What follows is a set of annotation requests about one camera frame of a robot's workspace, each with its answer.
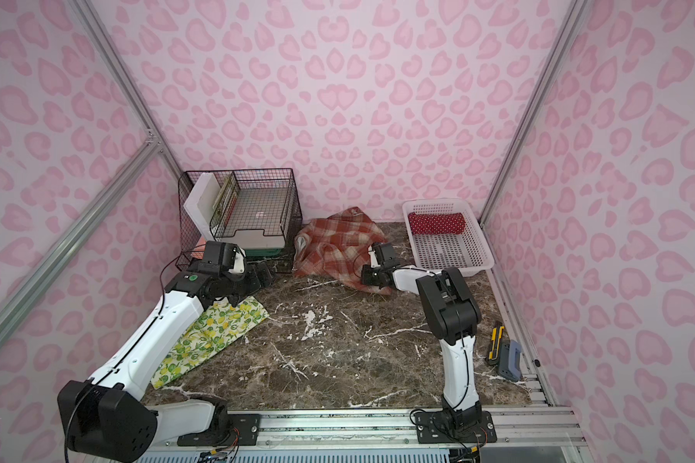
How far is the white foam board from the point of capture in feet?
3.03

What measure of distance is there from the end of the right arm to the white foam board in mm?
506

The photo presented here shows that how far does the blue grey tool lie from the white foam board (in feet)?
3.11

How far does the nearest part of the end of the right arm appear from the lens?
0.80 metres

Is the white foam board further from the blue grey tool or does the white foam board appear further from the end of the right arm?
the blue grey tool
